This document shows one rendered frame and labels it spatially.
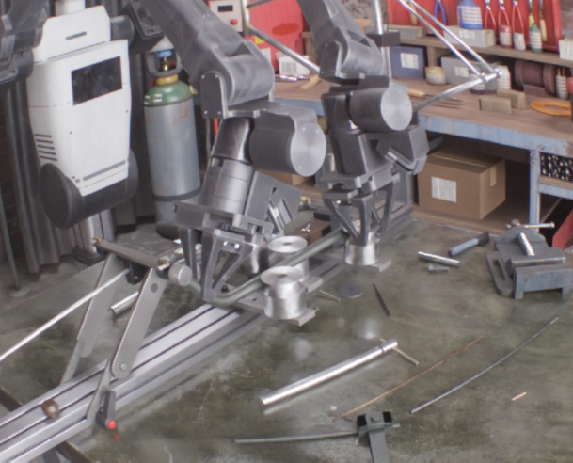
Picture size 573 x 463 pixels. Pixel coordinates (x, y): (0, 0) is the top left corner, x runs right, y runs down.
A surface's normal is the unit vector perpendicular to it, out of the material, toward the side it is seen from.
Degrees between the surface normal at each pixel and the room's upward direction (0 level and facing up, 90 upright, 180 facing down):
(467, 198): 89
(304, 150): 88
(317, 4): 63
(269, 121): 89
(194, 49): 87
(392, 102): 80
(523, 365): 0
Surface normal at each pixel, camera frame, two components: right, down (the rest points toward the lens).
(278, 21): 0.78, 0.17
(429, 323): -0.08, -0.93
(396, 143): -0.62, 0.33
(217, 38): 0.48, -0.54
